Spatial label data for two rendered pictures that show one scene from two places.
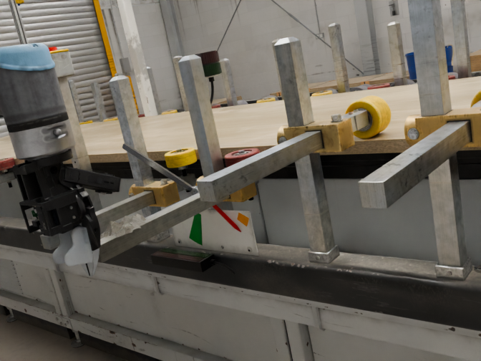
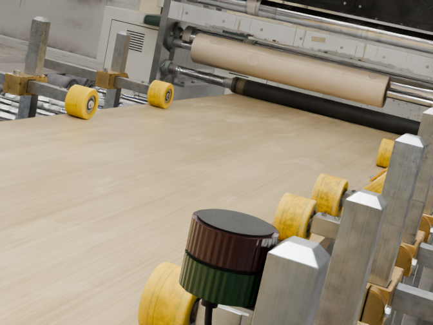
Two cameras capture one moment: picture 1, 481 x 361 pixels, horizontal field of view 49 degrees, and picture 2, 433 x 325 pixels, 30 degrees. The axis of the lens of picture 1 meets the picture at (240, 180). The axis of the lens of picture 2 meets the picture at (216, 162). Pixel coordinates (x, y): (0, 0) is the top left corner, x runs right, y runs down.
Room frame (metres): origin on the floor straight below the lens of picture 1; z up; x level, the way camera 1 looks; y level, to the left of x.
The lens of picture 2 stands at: (1.40, 0.50, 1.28)
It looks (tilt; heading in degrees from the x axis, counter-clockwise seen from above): 12 degrees down; 247
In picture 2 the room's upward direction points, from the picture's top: 12 degrees clockwise
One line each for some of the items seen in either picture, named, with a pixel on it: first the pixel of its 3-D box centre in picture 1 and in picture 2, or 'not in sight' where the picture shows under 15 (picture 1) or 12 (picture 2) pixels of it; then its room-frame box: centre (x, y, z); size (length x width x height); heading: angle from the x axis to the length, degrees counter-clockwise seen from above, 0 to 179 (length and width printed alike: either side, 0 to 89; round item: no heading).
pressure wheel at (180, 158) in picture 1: (183, 170); not in sight; (1.35, 0.14, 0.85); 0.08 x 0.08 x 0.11
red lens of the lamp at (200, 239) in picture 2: (205, 58); (232, 238); (1.17, 0.02, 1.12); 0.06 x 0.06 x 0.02
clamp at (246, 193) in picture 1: (225, 186); not in sight; (1.12, 0.03, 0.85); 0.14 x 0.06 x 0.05; 48
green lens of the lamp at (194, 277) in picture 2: (207, 70); (224, 273); (1.17, 0.02, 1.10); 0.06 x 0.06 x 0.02
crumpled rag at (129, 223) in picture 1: (125, 222); not in sight; (0.90, 0.21, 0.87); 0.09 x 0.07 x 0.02; 138
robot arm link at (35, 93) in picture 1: (26, 85); not in sight; (0.82, 0.29, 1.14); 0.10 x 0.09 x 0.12; 60
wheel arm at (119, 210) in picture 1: (127, 207); not in sight; (1.20, 0.27, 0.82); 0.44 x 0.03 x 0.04; 138
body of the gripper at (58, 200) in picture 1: (54, 193); not in sight; (0.81, 0.29, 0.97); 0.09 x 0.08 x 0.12; 138
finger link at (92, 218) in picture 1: (85, 223); not in sight; (0.82, 0.26, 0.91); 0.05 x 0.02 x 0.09; 48
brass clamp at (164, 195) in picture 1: (152, 193); not in sight; (1.29, 0.22, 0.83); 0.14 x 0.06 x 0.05; 48
